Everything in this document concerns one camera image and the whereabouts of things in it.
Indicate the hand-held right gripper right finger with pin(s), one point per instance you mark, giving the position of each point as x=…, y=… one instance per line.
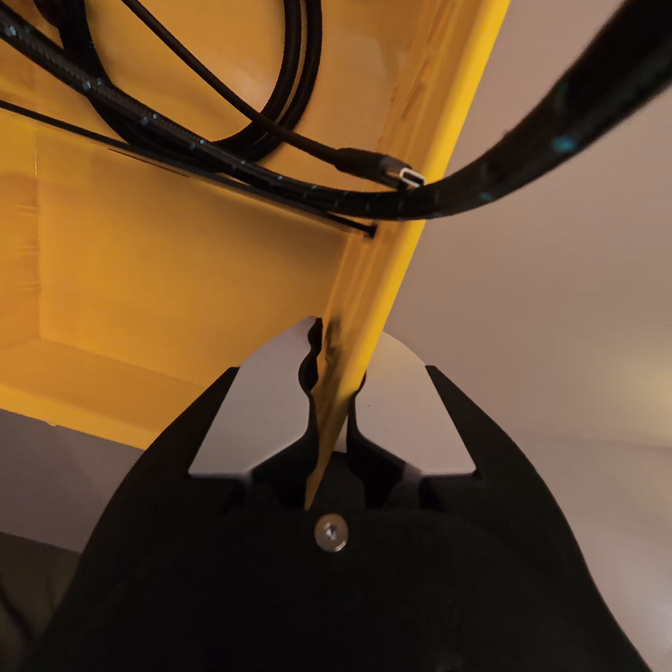
x=409, y=414

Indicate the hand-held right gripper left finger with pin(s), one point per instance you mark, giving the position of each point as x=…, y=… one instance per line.
x=252, y=414

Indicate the yellow plastic bin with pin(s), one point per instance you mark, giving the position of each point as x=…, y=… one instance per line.
x=157, y=288

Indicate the black bin divider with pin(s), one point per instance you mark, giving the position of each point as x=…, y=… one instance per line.
x=365, y=230

